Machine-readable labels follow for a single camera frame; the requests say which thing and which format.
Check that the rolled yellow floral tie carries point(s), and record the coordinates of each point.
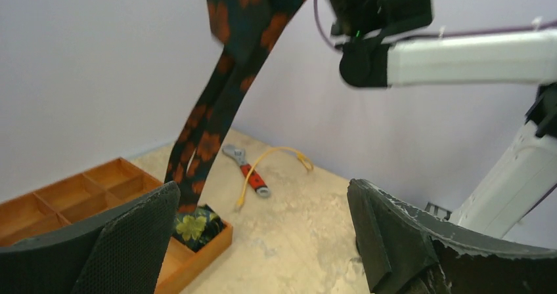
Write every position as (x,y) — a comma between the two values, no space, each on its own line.
(196,229)

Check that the dark orange floral tie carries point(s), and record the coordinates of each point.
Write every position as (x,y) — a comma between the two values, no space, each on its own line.
(248,31)

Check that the orange wooden compartment tray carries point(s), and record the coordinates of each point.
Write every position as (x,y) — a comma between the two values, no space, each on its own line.
(92,192)

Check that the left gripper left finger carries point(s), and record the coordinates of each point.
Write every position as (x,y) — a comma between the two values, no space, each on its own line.
(120,250)

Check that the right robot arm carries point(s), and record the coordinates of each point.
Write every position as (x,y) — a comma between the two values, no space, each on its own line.
(382,51)

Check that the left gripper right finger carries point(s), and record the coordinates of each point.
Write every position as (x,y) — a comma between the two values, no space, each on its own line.
(407,250)

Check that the red handled adjustable wrench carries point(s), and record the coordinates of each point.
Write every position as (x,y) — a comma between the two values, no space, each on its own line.
(255,181)

